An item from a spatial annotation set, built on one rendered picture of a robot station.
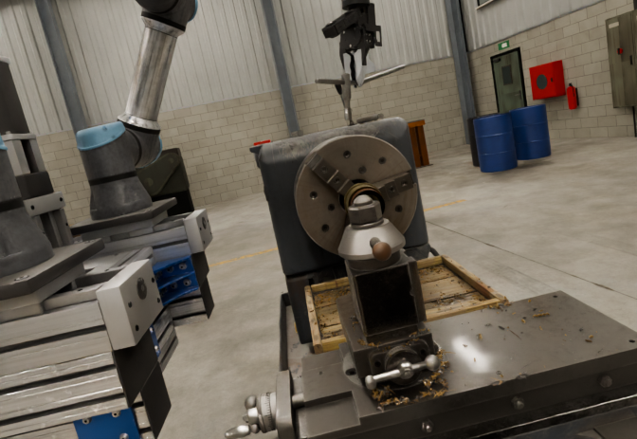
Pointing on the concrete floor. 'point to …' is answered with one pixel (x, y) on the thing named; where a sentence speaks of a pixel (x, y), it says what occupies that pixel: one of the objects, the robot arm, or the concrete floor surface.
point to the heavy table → (418, 143)
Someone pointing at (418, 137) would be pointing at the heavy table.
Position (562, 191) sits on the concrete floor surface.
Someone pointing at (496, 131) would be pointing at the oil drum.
